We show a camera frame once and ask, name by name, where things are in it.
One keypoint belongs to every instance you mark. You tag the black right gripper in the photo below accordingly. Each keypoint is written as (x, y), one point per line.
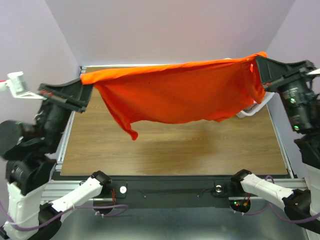
(287, 75)

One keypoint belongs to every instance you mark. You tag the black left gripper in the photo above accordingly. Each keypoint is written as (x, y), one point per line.
(75, 93)

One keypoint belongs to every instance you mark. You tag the orange t shirt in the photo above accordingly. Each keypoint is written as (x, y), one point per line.
(213, 90)

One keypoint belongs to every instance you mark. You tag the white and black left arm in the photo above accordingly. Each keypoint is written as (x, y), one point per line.
(26, 148)

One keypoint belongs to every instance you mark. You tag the white perforated plastic basket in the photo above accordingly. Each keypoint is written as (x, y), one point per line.
(255, 107)

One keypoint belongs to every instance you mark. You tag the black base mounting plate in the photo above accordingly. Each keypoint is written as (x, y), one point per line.
(164, 192)

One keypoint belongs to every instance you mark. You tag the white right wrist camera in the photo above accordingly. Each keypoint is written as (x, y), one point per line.
(314, 73)

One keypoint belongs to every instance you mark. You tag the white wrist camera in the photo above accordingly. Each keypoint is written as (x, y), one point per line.
(17, 86)
(314, 73)

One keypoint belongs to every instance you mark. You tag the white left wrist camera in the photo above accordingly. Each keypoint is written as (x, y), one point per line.
(17, 86)

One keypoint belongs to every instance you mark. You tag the aluminium frame rail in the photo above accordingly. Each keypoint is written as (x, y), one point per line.
(61, 150)

